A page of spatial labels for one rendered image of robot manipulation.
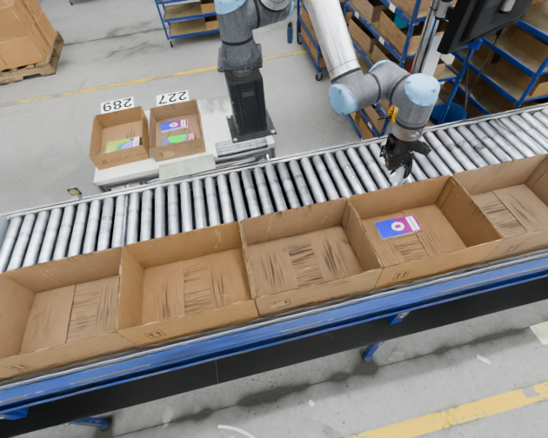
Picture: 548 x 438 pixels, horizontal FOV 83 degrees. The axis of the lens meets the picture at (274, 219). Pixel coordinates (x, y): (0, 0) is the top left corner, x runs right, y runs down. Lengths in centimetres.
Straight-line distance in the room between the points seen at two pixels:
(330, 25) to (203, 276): 89
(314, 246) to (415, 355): 108
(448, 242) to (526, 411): 115
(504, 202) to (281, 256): 91
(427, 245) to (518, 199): 46
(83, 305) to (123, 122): 126
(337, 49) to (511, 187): 96
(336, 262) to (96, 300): 87
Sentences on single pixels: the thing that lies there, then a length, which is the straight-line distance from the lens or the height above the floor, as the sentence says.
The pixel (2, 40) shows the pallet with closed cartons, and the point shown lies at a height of 45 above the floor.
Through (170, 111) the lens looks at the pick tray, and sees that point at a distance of 211.
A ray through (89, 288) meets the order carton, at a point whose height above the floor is 88.
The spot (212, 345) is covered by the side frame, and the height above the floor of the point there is 91.
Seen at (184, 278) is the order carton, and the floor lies 88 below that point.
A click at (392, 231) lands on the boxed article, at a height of 90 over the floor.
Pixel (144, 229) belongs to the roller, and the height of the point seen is 75.
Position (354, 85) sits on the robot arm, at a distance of 96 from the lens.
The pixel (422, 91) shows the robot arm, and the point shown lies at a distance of 96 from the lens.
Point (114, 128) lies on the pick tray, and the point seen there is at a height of 76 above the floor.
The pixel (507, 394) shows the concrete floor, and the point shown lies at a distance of 219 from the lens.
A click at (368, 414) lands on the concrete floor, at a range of 193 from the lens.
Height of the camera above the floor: 189
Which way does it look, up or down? 53 degrees down
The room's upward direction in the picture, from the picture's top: 6 degrees counter-clockwise
